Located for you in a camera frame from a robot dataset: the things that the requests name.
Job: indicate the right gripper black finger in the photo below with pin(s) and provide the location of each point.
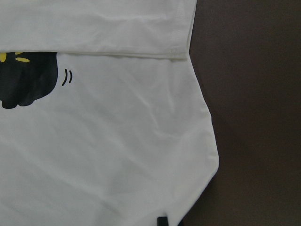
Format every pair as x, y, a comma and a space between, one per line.
162, 218

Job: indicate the cream long-sleeve cat shirt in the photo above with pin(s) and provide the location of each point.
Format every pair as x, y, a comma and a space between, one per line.
102, 119

